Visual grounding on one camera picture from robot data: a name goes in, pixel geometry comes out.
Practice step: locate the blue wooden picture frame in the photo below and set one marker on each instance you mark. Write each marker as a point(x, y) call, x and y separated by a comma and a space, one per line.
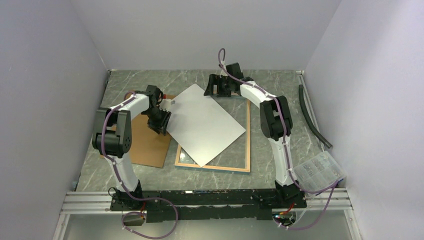
point(203, 129)

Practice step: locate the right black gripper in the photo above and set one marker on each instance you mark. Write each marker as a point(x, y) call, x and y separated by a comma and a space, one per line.
point(215, 79)

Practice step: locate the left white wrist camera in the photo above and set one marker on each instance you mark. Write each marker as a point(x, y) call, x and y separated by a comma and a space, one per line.
point(167, 102)

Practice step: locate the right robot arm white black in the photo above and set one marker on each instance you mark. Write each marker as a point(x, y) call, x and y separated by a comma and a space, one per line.
point(275, 121)

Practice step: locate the hot air balloon photo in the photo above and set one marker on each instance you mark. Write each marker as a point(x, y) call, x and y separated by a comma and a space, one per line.
point(201, 126)

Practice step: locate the clear plastic screw box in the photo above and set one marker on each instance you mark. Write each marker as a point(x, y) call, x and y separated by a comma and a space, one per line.
point(319, 172)

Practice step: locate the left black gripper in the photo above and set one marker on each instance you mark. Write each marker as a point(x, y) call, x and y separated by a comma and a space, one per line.
point(161, 126)

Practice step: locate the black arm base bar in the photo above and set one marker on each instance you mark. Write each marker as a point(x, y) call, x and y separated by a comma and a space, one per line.
point(168, 205)

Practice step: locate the brown frame backing board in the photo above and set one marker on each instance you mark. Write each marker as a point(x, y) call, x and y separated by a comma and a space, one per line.
point(148, 148)

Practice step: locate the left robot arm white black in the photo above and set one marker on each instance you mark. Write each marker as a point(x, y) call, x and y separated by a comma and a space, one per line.
point(112, 135)

